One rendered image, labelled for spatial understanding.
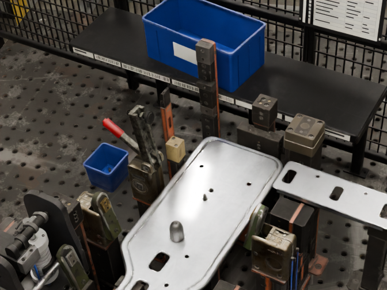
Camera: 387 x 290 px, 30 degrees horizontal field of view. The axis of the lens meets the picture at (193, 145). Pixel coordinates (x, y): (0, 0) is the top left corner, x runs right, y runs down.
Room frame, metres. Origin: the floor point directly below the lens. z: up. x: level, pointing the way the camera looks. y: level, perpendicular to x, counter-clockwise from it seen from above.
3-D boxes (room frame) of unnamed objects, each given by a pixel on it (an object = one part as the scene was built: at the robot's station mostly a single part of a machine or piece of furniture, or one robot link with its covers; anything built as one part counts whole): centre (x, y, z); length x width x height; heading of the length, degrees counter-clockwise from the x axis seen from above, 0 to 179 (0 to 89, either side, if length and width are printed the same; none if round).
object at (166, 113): (1.30, 0.06, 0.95); 0.03 x 0.01 x 0.50; 146
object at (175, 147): (1.26, 0.04, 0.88); 0.04 x 0.04 x 0.36; 56
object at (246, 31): (1.62, -0.06, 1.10); 0.30 x 0.17 x 0.13; 49
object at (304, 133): (1.28, -0.28, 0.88); 0.08 x 0.08 x 0.36; 56
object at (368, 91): (1.60, -0.09, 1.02); 0.90 x 0.22 x 0.03; 56
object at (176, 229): (1.02, 0.05, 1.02); 0.03 x 0.03 x 0.07
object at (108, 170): (1.51, 0.26, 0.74); 0.11 x 0.10 x 0.09; 146
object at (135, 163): (1.22, 0.12, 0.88); 0.07 x 0.06 x 0.35; 56
